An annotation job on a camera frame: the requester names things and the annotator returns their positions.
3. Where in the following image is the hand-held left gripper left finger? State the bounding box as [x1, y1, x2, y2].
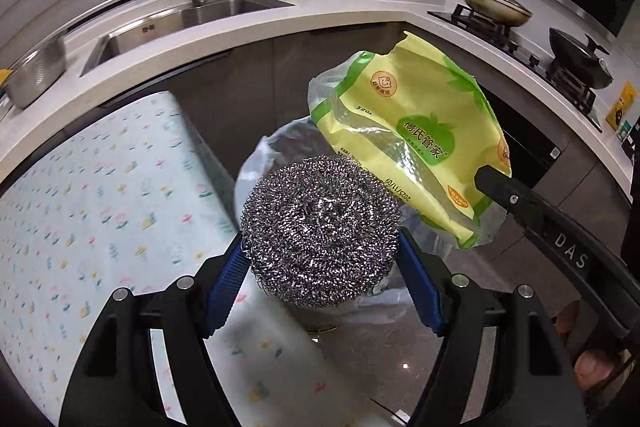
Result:
[60, 232, 251, 427]

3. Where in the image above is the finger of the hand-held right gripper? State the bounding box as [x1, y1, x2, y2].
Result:
[474, 165, 549, 229]

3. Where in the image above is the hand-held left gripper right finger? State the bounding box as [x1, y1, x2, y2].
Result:
[397, 227, 588, 427]

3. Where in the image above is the steel wool scrubber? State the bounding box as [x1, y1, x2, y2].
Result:
[240, 155, 403, 308]

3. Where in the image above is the yellow green plastic bag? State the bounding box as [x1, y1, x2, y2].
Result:
[306, 32, 513, 250]

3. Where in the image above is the trash bin with plastic liner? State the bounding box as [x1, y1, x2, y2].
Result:
[235, 116, 418, 338]

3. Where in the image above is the person's right hand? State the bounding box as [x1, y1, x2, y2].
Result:
[554, 299, 623, 393]

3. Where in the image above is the black gas stove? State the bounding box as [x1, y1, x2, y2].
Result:
[427, 4, 606, 132]

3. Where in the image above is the yellow packet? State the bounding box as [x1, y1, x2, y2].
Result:
[606, 82, 637, 130]

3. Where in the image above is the floral tablecloth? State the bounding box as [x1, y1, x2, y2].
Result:
[0, 91, 401, 427]

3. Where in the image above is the black wok with lid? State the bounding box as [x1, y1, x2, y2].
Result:
[548, 27, 614, 90]

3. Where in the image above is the beige wok with lid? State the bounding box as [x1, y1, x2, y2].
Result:
[450, 0, 533, 28]

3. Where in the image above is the stainless steel sink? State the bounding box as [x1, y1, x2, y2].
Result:
[80, 0, 296, 78]

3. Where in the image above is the stainless steel colander bowl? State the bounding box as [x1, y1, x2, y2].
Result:
[2, 32, 68, 108]

